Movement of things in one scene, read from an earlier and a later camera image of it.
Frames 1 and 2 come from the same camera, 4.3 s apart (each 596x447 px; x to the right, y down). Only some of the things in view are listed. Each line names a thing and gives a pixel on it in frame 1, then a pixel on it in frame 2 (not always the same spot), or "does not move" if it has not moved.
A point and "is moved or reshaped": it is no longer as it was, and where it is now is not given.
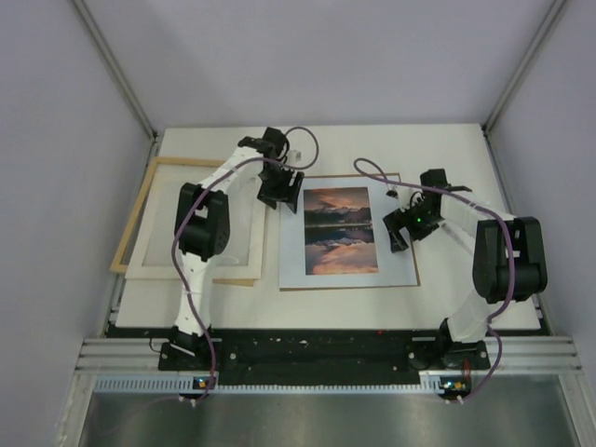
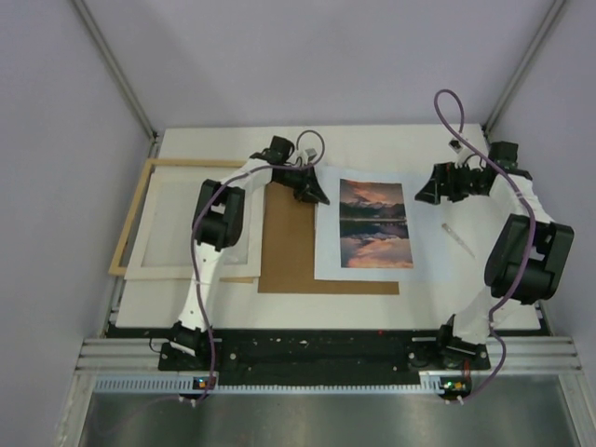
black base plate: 322,357 does not move
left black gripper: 286,194 to 309,188
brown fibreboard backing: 338,238 is moved or reshaped
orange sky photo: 339,236 is moved or reshaped
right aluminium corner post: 549,20 does not move
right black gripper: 399,220 to 442,183
